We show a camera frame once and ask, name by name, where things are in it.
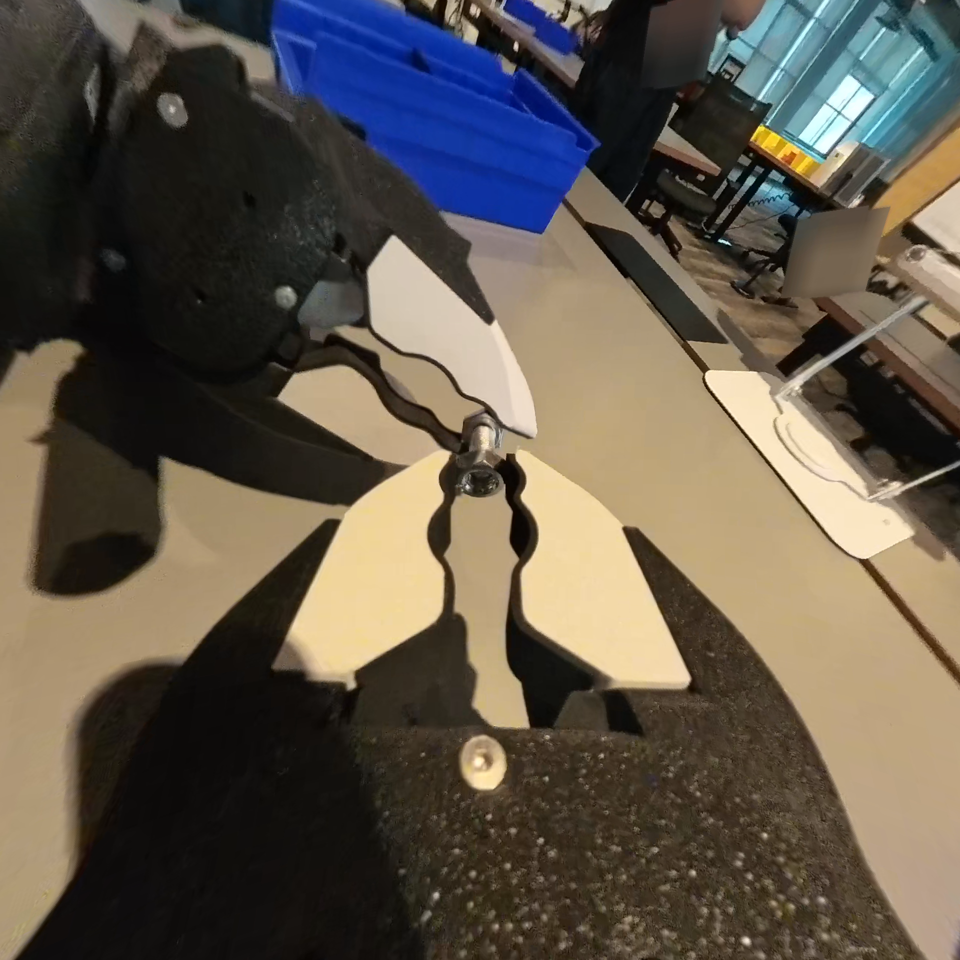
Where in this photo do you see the instruction poster board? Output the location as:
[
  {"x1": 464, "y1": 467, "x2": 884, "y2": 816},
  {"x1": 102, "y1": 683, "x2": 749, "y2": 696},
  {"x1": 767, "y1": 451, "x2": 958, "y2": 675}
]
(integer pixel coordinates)
[{"x1": 873, "y1": 127, "x2": 960, "y2": 256}]

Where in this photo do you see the grey flat panel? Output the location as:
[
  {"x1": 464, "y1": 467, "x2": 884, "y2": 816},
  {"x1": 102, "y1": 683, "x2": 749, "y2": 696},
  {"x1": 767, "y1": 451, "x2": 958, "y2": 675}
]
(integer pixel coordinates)
[{"x1": 783, "y1": 206, "x2": 890, "y2": 301}]

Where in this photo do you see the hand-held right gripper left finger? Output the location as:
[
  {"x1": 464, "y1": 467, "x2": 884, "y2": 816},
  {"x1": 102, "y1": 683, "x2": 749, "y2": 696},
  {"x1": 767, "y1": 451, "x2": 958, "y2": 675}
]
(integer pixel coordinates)
[{"x1": 271, "y1": 452, "x2": 460, "y2": 693}]

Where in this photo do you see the person's left forearm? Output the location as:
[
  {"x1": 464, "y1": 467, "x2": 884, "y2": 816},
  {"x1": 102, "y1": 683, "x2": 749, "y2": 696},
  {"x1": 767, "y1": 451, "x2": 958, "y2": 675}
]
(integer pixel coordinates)
[{"x1": 0, "y1": 0, "x2": 132, "y2": 354}]

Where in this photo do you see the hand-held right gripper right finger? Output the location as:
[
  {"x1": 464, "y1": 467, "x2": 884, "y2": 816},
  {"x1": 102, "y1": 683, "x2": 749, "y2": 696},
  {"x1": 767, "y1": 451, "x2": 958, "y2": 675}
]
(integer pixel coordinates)
[{"x1": 504, "y1": 448, "x2": 693, "y2": 693}]

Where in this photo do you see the row of yellow bins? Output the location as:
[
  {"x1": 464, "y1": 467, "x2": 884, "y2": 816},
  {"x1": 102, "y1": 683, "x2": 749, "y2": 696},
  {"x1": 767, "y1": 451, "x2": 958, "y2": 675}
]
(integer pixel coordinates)
[{"x1": 750, "y1": 123, "x2": 819, "y2": 170}]

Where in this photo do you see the black office chair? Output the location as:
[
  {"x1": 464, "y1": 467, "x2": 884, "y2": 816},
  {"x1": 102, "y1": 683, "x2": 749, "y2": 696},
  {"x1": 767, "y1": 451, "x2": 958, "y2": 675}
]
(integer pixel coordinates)
[{"x1": 626, "y1": 75, "x2": 774, "y2": 252}]

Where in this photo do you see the black desk cable cover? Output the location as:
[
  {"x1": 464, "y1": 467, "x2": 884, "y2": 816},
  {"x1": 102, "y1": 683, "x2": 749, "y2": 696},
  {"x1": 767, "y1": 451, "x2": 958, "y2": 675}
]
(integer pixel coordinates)
[{"x1": 585, "y1": 221, "x2": 730, "y2": 346}]

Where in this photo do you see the silver hex bolt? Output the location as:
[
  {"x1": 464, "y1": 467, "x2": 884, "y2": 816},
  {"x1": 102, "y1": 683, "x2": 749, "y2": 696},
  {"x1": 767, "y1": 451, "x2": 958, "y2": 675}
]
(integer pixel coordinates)
[{"x1": 459, "y1": 411, "x2": 505, "y2": 460}]

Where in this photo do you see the small blue bin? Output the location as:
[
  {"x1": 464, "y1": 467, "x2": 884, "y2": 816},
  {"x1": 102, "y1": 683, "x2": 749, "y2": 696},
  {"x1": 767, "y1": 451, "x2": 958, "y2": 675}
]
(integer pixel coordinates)
[{"x1": 502, "y1": 0, "x2": 582, "y2": 54}]

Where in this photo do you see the white storage box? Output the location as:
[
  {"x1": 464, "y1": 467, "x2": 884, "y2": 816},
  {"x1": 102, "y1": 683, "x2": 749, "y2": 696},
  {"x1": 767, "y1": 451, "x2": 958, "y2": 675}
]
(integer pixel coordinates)
[{"x1": 813, "y1": 138, "x2": 892, "y2": 205}]

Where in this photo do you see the wooden office desk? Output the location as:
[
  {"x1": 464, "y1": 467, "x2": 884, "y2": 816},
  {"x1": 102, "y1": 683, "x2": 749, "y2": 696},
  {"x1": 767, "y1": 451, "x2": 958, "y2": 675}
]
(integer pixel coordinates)
[{"x1": 465, "y1": 0, "x2": 721, "y2": 181}]

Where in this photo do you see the large blue plastic bin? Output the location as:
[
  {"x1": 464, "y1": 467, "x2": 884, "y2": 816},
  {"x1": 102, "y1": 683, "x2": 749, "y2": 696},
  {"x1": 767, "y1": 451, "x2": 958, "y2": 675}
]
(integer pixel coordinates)
[{"x1": 271, "y1": 0, "x2": 601, "y2": 234}]

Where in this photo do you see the silver hex nut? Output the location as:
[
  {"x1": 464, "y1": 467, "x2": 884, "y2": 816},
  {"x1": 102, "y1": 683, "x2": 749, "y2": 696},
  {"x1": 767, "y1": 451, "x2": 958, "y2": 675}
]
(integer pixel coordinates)
[{"x1": 450, "y1": 450, "x2": 505, "y2": 498}]

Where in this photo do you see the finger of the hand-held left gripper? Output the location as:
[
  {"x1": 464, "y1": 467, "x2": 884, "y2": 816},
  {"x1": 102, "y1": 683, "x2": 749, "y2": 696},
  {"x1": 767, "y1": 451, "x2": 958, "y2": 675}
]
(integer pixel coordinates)
[
  {"x1": 298, "y1": 234, "x2": 540, "y2": 440},
  {"x1": 288, "y1": 333, "x2": 465, "y2": 457}
]

